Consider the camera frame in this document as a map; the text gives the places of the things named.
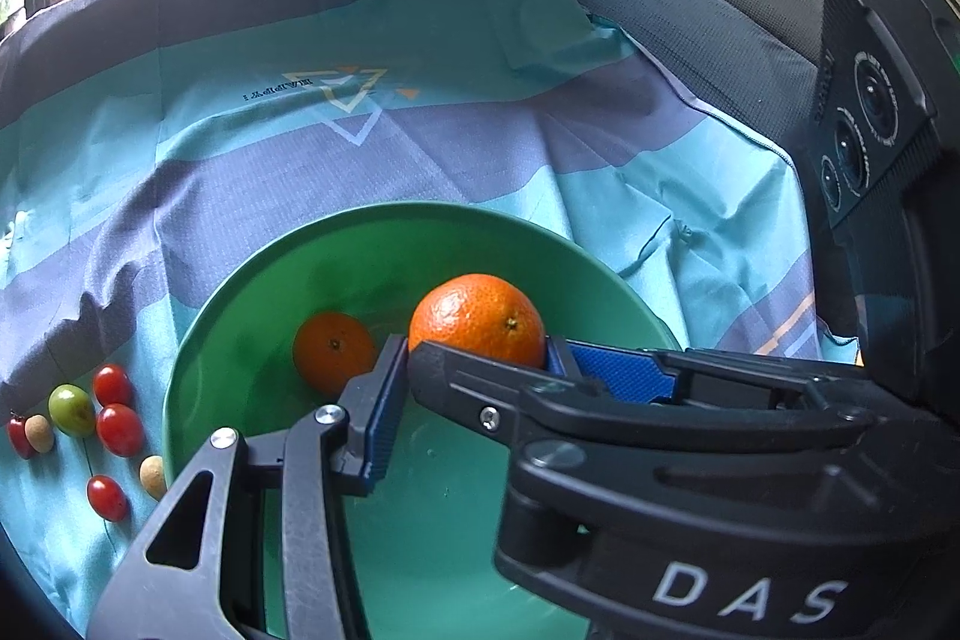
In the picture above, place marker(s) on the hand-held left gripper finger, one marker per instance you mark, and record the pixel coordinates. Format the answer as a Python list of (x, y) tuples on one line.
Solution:
[(377, 419)]

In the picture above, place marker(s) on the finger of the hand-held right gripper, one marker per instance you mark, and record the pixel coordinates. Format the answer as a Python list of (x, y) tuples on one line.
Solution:
[(622, 374), (450, 377)]

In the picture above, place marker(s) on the large orange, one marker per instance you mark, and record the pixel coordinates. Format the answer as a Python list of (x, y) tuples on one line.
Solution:
[(472, 317)]

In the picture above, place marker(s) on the green bowl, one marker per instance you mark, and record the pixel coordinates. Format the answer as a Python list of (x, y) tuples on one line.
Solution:
[(450, 497)]

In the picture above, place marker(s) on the small orange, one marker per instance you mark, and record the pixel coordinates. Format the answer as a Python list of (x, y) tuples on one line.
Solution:
[(330, 351)]

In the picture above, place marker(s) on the beige longan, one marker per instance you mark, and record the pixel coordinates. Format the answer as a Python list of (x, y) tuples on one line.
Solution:
[(39, 434), (152, 476)]

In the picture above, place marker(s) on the teal and grey printed blanket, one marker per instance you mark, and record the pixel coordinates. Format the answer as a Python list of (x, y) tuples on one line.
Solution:
[(450, 145)]

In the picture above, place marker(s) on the red cherry tomato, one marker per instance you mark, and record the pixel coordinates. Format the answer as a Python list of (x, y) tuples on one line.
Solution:
[(106, 497), (120, 430), (18, 437), (112, 385)]

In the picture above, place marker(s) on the green cherry tomato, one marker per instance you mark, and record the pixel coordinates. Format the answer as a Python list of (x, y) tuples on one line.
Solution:
[(71, 411)]

